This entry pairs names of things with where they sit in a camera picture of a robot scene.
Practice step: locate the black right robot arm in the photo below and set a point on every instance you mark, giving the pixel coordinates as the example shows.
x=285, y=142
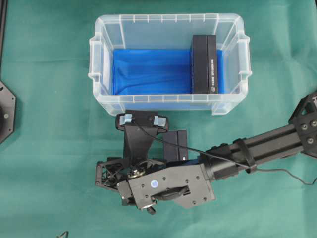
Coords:
x=188, y=183

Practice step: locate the black table edge rail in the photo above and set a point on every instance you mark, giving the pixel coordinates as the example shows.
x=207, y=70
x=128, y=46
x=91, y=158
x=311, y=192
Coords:
x=3, y=11

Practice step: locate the clear plastic storage bin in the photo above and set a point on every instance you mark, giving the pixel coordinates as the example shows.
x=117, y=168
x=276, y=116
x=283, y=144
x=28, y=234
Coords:
x=170, y=31

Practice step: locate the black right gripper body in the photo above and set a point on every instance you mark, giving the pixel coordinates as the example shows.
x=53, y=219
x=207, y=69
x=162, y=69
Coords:
x=114, y=170

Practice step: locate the top black RealSense box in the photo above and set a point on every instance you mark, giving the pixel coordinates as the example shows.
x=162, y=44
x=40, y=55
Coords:
x=204, y=69

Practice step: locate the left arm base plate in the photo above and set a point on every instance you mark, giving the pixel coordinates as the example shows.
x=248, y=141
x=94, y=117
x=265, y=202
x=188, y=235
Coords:
x=7, y=112

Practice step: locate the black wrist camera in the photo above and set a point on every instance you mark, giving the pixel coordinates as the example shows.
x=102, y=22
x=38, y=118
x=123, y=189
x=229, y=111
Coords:
x=150, y=119

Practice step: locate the black RealSense D415 box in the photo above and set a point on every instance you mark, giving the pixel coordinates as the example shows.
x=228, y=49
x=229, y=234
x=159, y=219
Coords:
x=175, y=149

